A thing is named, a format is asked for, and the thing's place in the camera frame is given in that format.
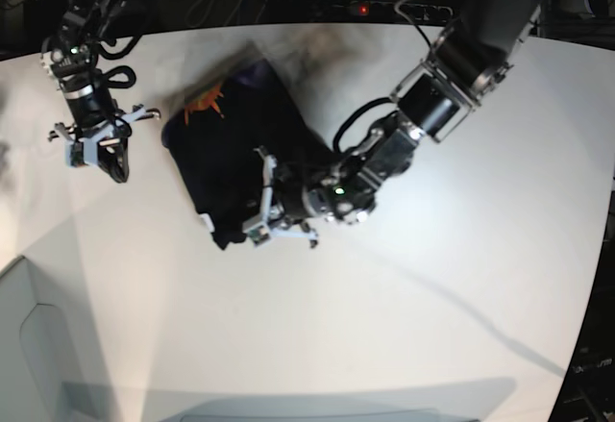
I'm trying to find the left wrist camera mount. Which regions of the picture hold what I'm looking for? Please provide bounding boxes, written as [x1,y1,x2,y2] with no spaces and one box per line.
[242,146,319,249]

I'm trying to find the white care label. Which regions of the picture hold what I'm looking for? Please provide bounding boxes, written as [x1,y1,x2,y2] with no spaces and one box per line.
[199,213,215,234]

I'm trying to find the black power strip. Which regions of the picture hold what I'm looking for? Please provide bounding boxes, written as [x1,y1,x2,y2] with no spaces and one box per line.
[313,1,455,26]

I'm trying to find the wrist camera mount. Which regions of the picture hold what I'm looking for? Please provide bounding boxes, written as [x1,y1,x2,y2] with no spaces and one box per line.
[47,105,161,168]
[242,146,319,249]

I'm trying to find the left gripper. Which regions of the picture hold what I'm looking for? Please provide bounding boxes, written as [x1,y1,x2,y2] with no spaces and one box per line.
[270,161,309,222]

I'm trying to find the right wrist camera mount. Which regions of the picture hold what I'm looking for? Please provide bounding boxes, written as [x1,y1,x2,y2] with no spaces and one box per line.
[47,105,161,168]

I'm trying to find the black T-shirt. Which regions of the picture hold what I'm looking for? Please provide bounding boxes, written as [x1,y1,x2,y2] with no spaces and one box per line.
[161,58,334,249]

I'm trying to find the black box on floor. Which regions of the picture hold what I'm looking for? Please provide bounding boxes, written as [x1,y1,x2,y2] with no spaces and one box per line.
[23,0,68,48]

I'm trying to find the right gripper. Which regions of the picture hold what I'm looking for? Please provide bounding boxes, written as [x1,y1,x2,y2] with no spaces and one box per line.
[66,89,130,183]

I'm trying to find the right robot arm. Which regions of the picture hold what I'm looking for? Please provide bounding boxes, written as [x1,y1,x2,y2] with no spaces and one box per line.
[40,0,160,184]

